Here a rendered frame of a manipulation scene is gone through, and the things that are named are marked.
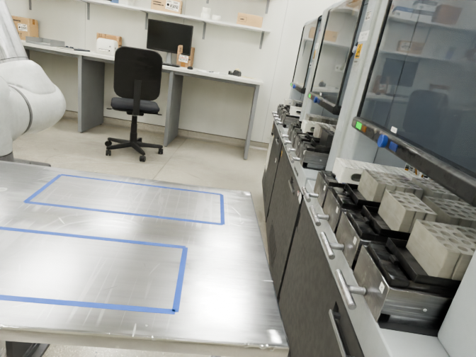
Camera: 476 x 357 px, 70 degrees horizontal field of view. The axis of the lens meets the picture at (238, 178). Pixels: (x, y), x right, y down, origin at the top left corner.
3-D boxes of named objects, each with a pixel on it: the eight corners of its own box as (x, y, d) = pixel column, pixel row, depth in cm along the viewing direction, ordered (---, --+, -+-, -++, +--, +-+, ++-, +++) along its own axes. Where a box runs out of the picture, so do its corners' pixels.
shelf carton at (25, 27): (10, 37, 401) (9, 15, 393) (20, 39, 419) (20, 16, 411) (29, 41, 401) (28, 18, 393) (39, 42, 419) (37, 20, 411)
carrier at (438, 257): (448, 286, 54) (462, 253, 52) (435, 284, 54) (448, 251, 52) (415, 248, 65) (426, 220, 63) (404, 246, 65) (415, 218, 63)
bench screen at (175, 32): (191, 68, 415) (196, 27, 399) (188, 68, 398) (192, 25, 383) (149, 60, 419) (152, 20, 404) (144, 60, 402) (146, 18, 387)
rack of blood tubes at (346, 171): (421, 190, 108) (428, 172, 106) (438, 202, 99) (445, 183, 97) (330, 176, 108) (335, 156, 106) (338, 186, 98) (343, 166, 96)
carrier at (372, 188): (379, 207, 83) (387, 184, 81) (371, 205, 83) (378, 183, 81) (364, 190, 94) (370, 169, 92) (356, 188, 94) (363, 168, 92)
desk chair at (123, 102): (102, 160, 320) (105, 42, 285) (105, 142, 376) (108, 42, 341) (166, 163, 340) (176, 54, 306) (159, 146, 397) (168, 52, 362)
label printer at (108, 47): (118, 55, 410) (118, 40, 405) (112, 56, 384) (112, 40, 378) (100, 52, 407) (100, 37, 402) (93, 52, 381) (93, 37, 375)
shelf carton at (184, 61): (176, 66, 403) (178, 44, 395) (179, 65, 424) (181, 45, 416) (190, 68, 404) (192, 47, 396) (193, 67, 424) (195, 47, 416)
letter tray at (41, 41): (25, 42, 363) (25, 36, 361) (41, 43, 396) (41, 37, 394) (50, 46, 365) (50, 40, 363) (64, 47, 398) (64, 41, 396)
